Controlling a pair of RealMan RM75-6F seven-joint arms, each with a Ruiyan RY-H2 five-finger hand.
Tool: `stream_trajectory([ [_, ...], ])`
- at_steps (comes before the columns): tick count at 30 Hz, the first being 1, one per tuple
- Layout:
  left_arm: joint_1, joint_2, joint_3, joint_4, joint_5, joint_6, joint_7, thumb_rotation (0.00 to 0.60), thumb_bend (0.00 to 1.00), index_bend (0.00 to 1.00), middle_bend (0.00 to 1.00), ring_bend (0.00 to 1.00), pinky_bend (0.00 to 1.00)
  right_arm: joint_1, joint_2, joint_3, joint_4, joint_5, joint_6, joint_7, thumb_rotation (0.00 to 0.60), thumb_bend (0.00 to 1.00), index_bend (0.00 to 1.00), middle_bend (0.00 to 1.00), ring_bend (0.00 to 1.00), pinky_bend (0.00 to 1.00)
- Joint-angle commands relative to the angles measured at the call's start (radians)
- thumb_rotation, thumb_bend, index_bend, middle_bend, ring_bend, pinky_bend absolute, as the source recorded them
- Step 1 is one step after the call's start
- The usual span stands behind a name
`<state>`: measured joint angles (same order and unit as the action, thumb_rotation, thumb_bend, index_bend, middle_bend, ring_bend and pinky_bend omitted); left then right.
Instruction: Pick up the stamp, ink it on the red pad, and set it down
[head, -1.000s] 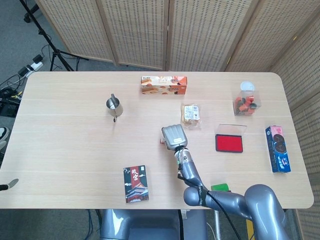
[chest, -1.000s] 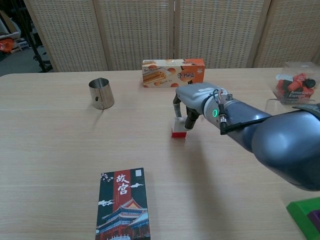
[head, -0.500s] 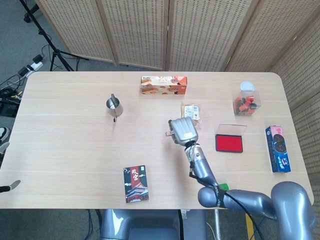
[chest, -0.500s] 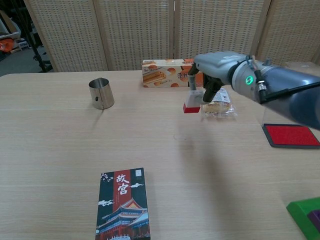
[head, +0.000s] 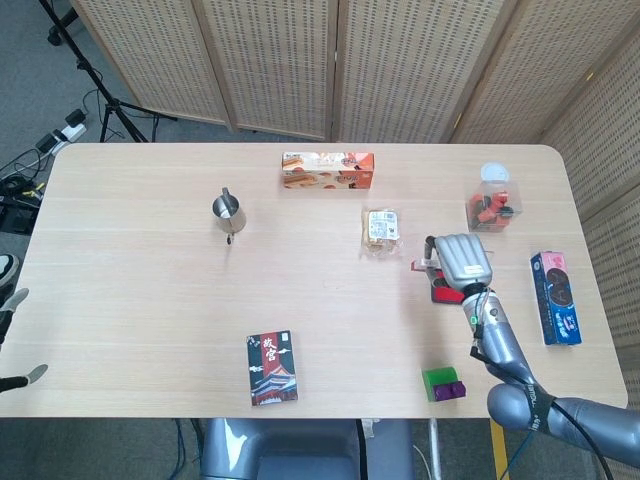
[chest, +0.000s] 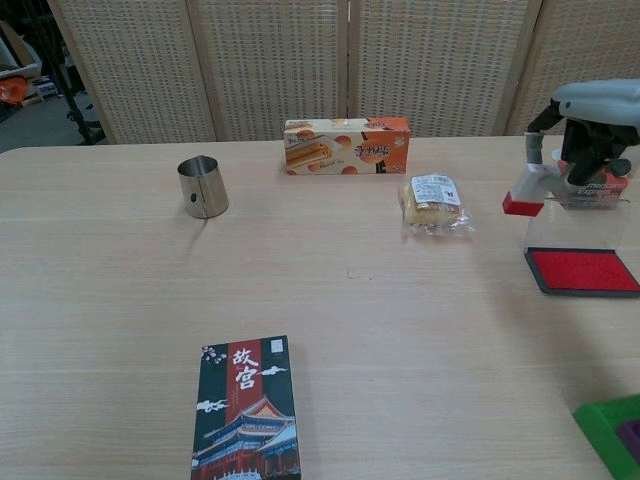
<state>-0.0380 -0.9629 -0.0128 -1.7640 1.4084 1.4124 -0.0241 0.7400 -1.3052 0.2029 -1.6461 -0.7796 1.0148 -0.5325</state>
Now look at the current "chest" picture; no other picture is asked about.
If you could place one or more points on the rattan folding screen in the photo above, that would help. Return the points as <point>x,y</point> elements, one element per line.
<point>300,65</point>

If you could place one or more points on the green purple toy block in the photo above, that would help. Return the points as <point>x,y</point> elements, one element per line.
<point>612,430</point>

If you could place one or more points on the black tripod stand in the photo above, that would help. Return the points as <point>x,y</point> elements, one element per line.
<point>80,110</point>

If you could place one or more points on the wrapped pastry packet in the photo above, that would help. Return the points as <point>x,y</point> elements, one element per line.
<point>435,205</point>

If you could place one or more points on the small red white cube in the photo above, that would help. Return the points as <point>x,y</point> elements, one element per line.
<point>530,187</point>

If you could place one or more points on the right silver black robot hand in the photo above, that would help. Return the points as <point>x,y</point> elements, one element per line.
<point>600,107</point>

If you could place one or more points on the black red palace print box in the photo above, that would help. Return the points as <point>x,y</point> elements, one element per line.
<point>247,415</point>

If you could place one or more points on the stainless steel milk pitcher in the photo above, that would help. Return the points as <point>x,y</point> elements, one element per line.
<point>202,187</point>

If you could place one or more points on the red ink pad clear lid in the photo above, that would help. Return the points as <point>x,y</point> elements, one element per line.
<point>580,270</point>

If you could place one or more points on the orange biscuit box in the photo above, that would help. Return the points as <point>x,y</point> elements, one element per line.
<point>345,147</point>

